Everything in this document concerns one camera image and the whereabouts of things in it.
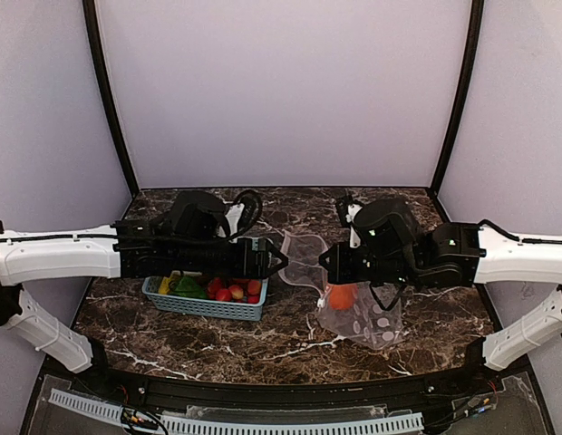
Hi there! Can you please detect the red toy lychee bunch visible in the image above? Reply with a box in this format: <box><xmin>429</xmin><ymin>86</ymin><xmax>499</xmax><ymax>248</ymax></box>
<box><xmin>205</xmin><ymin>278</ymin><xmax>265</xmax><ymax>305</ymax></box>

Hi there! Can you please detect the orange toy fruit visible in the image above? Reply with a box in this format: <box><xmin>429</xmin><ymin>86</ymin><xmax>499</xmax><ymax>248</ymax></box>
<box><xmin>329</xmin><ymin>284</ymin><xmax>358</xmax><ymax>311</ymax></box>

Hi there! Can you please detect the clear zip top bag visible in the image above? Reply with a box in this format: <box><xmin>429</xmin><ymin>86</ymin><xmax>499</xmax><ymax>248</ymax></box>
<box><xmin>279</xmin><ymin>232</ymin><xmax>404</xmax><ymax>351</ymax></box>

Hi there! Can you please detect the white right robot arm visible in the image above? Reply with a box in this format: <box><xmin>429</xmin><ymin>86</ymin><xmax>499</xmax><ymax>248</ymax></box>
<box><xmin>319</xmin><ymin>196</ymin><xmax>562</xmax><ymax>372</ymax></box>

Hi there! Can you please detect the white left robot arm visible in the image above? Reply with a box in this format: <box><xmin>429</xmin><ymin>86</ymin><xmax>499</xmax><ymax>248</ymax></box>
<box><xmin>0</xmin><ymin>189</ymin><xmax>288</xmax><ymax>373</ymax></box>

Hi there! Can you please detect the light blue plastic basket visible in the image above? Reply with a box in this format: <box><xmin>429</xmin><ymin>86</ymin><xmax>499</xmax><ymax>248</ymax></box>
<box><xmin>142</xmin><ymin>276</ymin><xmax>269</xmax><ymax>322</ymax></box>

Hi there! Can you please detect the green toy bell pepper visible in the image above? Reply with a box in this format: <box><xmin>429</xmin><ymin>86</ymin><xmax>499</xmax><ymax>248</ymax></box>
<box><xmin>169</xmin><ymin>276</ymin><xmax>208</xmax><ymax>299</ymax></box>

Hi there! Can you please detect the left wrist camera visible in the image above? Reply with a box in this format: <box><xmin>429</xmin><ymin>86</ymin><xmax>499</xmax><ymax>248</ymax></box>
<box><xmin>217</xmin><ymin>189</ymin><xmax>263</xmax><ymax>242</ymax></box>

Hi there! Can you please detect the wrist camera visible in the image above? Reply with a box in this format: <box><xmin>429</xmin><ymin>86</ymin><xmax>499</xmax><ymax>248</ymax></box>
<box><xmin>335</xmin><ymin>194</ymin><xmax>363</xmax><ymax>248</ymax></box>
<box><xmin>217</xmin><ymin>189</ymin><xmax>263</xmax><ymax>242</ymax></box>

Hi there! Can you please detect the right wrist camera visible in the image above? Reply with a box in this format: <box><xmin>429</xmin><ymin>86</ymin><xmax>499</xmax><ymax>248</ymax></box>
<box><xmin>335</xmin><ymin>194</ymin><xmax>363</xmax><ymax>248</ymax></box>

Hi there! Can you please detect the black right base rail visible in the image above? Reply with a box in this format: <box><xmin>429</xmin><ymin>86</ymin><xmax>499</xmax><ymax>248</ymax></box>
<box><xmin>428</xmin><ymin>189</ymin><xmax>502</xmax><ymax>327</ymax></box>

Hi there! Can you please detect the black front rail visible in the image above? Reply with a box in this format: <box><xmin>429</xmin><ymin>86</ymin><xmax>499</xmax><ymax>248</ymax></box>
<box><xmin>40</xmin><ymin>358</ymin><xmax>503</xmax><ymax>424</ymax></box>

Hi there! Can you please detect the white slotted cable duct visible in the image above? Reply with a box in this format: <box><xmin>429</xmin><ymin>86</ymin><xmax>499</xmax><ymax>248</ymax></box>
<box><xmin>48</xmin><ymin>388</ymin><xmax>424</xmax><ymax>434</ymax></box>

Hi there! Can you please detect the black right corner frame post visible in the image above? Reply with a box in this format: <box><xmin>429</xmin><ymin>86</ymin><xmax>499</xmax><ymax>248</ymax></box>
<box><xmin>429</xmin><ymin>0</ymin><xmax>485</xmax><ymax>198</ymax></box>

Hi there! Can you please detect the black corner frame post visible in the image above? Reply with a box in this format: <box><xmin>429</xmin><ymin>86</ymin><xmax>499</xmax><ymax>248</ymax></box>
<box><xmin>82</xmin><ymin>0</ymin><xmax>140</xmax><ymax>198</ymax></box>
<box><xmin>429</xmin><ymin>0</ymin><xmax>485</xmax><ymax>198</ymax></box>

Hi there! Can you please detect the black left corner frame post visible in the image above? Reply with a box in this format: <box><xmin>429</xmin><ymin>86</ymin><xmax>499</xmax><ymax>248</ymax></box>
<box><xmin>82</xmin><ymin>0</ymin><xmax>140</xmax><ymax>198</ymax></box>

